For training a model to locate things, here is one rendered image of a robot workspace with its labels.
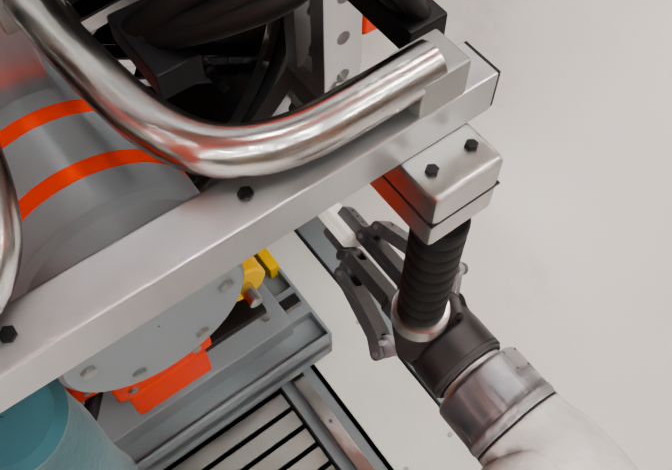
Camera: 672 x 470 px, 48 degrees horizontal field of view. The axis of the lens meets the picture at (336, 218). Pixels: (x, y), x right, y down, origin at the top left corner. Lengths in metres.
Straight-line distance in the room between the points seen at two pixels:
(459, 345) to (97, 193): 0.34
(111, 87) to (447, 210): 0.18
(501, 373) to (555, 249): 0.89
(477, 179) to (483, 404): 0.28
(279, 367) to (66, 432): 0.62
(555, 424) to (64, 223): 0.40
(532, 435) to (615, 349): 0.84
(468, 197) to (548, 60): 1.41
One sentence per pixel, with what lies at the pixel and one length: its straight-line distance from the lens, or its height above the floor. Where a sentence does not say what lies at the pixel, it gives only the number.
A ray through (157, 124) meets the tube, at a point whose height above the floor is 1.01.
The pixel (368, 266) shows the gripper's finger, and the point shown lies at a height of 0.63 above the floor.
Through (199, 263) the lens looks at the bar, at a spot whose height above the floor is 0.97.
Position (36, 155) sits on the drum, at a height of 0.92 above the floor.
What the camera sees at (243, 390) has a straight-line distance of 1.18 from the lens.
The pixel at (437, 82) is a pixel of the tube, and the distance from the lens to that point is 0.38.
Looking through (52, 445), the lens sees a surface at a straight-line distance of 0.60.
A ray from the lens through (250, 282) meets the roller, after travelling 0.86.
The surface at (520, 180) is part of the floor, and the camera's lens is 1.59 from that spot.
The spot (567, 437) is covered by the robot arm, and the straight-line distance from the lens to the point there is 0.64.
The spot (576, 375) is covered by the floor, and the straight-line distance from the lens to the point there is 1.42.
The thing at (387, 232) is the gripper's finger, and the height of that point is 0.67.
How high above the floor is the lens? 1.28
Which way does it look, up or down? 59 degrees down
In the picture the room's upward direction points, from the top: straight up
